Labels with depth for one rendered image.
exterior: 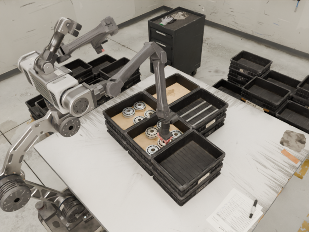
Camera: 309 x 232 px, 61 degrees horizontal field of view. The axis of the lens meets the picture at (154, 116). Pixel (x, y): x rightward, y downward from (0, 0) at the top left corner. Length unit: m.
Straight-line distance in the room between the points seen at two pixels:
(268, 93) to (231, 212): 1.63
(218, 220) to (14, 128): 2.75
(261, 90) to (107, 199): 2.02
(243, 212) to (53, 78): 1.37
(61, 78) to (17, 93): 2.88
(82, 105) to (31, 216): 1.67
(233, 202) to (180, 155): 0.45
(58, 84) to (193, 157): 1.01
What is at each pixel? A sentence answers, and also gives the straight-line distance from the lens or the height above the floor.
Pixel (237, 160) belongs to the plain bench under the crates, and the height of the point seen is 0.70.
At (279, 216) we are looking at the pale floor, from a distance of 2.74.
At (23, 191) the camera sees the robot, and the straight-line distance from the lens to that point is 1.80.
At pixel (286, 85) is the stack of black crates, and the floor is 0.38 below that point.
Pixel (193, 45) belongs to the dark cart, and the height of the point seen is 0.56.
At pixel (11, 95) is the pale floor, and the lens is 4.27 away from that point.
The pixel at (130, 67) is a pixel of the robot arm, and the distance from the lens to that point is 1.49.
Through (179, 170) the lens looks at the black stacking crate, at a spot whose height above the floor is 0.83.
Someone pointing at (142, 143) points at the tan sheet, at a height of 0.83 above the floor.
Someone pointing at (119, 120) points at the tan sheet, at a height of 0.83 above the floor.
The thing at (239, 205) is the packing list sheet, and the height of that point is 0.70.
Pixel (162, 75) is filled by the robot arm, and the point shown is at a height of 1.35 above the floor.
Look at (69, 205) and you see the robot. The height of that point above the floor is 0.41.
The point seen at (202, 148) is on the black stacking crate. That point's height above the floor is 0.83.
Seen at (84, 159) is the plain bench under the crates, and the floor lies 0.70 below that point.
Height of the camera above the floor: 2.29
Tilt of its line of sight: 43 degrees down
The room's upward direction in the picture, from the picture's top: 3 degrees counter-clockwise
